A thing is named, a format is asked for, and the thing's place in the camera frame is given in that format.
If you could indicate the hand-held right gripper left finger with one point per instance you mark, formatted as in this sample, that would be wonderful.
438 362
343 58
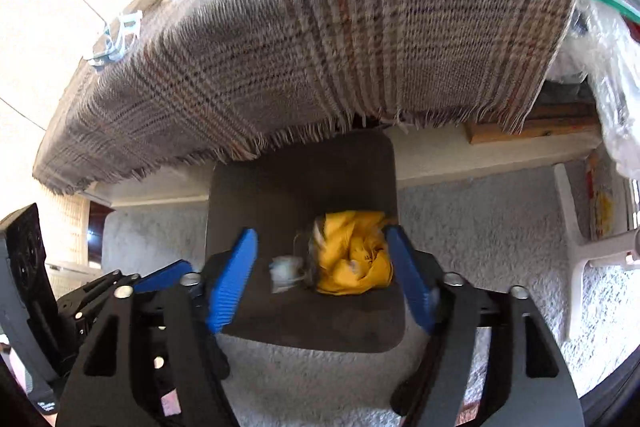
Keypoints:
232 282

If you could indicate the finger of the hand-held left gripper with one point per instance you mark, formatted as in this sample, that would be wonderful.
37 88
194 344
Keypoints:
162 274

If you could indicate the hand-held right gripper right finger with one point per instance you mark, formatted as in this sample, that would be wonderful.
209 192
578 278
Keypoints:
410 282

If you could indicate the small white tissue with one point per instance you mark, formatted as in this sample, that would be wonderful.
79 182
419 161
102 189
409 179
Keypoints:
285 269

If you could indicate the yellow plastic bag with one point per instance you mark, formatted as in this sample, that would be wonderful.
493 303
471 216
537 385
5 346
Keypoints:
350 252

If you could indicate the dark grey waste bin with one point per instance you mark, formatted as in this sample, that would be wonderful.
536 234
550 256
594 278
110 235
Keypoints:
300 187

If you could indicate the white plastic chair base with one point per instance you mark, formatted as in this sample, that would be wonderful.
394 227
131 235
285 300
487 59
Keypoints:
580 267

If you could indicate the wooden board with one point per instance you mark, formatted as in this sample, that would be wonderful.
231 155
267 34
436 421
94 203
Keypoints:
530 127

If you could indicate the red yellow packet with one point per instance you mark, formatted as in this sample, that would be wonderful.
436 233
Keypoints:
600 197

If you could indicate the plaid wool blanket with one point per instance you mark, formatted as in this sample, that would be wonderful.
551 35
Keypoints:
300 57

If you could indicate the clear plastic bag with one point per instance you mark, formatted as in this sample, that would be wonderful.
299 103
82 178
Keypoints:
615 82

